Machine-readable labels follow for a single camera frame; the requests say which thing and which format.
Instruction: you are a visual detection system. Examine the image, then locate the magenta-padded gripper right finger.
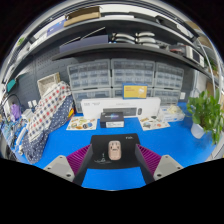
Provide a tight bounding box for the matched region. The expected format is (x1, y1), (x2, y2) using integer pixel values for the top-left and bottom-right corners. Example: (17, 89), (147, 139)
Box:
(134, 144), (184, 185)

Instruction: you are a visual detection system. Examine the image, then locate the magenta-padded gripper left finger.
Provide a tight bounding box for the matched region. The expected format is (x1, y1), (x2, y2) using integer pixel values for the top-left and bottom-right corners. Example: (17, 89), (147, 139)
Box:
(43, 143), (94, 186)

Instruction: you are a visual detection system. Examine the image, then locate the transparent pink computer mouse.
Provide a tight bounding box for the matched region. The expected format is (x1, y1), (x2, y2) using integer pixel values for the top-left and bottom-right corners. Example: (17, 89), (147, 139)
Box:
(107, 139), (123, 161)

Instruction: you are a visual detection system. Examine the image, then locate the black mouse pad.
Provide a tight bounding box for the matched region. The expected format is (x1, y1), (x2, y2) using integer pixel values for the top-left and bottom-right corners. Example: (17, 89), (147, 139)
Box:
(88, 133), (143, 170)

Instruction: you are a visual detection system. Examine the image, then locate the colourful sticker sheet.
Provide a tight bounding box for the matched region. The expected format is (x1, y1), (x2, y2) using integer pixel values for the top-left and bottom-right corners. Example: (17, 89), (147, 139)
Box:
(138, 115), (171, 131)
(65, 115), (98, 131)

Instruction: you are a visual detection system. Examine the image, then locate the navy polka dot cloth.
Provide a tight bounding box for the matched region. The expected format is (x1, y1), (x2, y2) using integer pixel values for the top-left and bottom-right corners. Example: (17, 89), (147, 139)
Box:
(21, 94), (75, 165)

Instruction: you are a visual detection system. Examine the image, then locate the clear plastic packet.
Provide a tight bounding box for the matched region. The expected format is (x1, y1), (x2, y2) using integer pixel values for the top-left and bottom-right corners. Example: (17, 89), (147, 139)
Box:
(159, 104), (186, 123)

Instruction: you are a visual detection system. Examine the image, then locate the small black box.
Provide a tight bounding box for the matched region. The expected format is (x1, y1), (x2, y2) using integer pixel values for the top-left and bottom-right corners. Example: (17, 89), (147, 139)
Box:
(99, 111), (125, 129)

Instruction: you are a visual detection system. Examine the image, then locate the red blue checked cloth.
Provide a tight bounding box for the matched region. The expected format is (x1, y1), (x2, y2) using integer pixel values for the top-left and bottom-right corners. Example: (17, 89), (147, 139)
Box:
(27, 80), (73, 143)

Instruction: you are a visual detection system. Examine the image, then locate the white keyboard box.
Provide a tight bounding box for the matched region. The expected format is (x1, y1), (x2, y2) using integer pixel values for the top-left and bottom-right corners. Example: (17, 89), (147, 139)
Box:
(80, 97), (162, 120)

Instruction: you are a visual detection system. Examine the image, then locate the clear plastic drawer cabinet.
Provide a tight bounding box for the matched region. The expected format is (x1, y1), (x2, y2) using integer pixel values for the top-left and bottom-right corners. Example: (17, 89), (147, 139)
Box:
(154, 62), (185, 90)
(111, 87), (156, 99)
(67, 59), (112, 90)
(153, 88), (183, 106)
(72, 88), (113, 113)
(110, 58), (156, 88)

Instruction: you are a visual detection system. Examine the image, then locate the blue yellow box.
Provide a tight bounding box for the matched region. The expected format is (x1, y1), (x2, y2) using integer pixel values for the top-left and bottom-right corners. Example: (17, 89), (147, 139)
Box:
(122, 83), (149, 100)

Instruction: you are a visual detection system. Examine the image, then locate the green potted plant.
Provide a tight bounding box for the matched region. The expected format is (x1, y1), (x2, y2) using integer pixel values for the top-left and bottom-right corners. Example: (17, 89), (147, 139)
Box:
(185, 88), (224, 146)

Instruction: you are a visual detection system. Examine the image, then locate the white woven basket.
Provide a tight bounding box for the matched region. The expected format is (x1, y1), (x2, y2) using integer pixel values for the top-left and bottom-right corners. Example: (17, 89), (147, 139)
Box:
(37, 72), (62, 98)

